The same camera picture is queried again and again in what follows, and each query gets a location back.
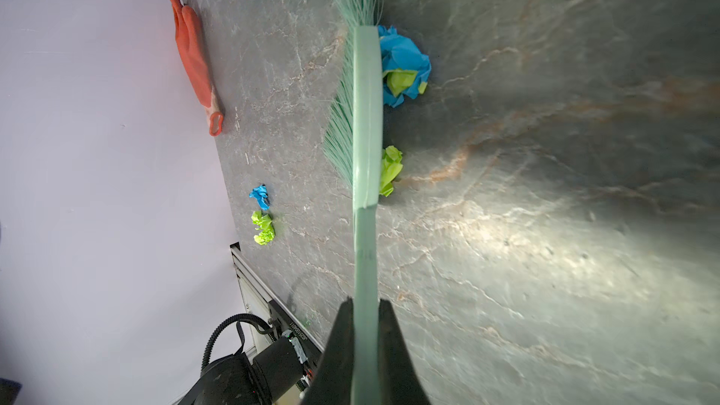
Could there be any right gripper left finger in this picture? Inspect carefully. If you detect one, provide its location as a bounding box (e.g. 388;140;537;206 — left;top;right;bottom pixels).
301;298;354;405

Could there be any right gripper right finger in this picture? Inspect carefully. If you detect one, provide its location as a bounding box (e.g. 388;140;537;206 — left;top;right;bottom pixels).
378;299;431;405

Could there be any mint green hand brush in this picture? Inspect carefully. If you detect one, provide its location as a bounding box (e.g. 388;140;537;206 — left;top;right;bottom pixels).
324;0;384;404

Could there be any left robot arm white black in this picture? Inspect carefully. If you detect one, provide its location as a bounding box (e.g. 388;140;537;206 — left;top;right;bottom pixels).
179;313;323;404

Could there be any green paper scrap near left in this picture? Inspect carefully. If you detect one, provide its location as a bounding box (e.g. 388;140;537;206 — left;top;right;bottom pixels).
251;210;276;246

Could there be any small blue paper scrap left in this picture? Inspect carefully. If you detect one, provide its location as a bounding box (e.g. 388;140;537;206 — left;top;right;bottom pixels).
249;184;270;211

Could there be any blue green paper scrap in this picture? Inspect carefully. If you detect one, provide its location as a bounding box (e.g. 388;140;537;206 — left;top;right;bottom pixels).
378;25;431;108

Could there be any red rubber glove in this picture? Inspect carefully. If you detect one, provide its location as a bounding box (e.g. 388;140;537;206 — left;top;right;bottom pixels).
170;0;224;137

